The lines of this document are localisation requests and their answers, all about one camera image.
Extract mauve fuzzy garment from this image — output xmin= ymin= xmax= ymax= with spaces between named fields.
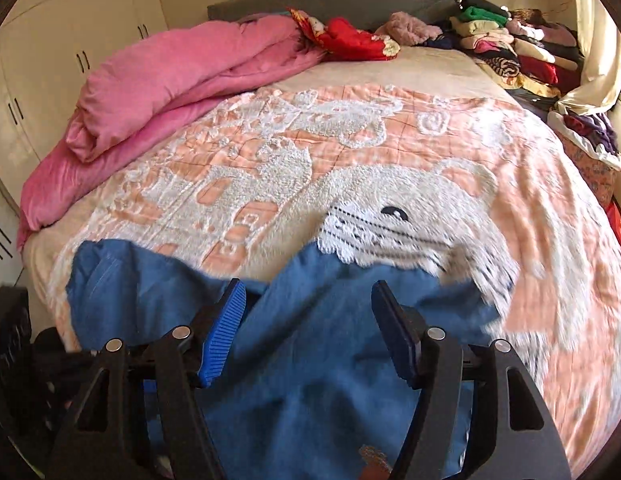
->
xmin=375 ymin=11 xmax=443 ymax=47

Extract stack of folded clothes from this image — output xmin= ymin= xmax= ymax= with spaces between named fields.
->
xmin=427 ymin=0 xmax=584 ymax=110

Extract cream curtain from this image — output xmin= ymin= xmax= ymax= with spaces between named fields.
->
xmin=556 ymin=0 xmax=621 ymax=115

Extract pink folded quilt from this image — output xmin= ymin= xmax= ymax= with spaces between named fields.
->
xmin=18 ymin=15 xmax=324 ymax=246

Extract peach white patterned bedspread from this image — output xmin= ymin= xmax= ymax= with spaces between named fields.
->
xmin=23 ymin=49 xmax=621 ymax=474

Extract cream wardrobe with handles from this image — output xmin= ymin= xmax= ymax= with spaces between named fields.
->
xmin=0 ymin=0 xmax=166 ymax=284

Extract blue denim lace-trimmed pants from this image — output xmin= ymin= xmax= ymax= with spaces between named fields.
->
xmin=64 ymin=199 xmax=522 ymax=480

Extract red embroidered cloth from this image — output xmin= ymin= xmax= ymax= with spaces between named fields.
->
xmin=288 ymin=8 xmax=401 ymax=62

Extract floral storage box with clothes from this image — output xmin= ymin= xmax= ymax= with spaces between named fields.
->
xmin=547 ymin=110 xmax=621 ymax=208

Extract red gift bag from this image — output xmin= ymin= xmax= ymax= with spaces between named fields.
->
xmin=606 ymin=200 xmax=621 ymax=247

